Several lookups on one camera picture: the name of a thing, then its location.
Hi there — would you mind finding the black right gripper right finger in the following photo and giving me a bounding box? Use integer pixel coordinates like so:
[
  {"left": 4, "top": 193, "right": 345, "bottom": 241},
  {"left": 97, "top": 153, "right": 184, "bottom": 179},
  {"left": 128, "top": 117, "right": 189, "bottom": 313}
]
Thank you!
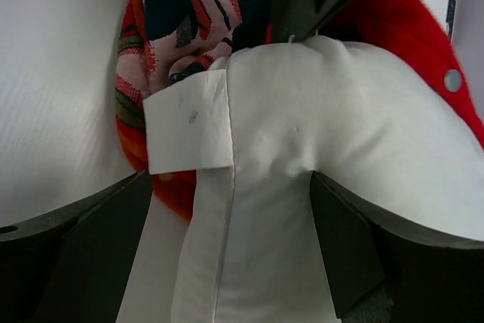
[{"left": 310, "top": 172, "right": 483, "bottom": 322}]

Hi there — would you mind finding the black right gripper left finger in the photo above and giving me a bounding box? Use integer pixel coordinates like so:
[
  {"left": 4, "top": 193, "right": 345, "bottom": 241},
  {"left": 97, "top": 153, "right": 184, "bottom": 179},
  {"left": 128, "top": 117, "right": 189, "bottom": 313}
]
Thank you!
[{"left": 1, "top": 172, "right": 152, "bottom": 323}]

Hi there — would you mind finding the white pillow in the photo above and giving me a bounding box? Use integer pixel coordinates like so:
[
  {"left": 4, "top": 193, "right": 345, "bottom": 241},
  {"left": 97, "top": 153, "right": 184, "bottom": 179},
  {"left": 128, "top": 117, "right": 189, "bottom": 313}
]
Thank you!
[{"left": 113, "top": 33, "right": 484, "bottom": 323}]

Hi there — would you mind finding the blue right corner sticker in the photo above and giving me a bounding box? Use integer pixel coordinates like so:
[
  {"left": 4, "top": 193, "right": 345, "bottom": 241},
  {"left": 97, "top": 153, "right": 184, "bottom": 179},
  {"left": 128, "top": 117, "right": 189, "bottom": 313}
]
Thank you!
[{"left": 445, "top": 0, "right": 458, "bottom": 41}]

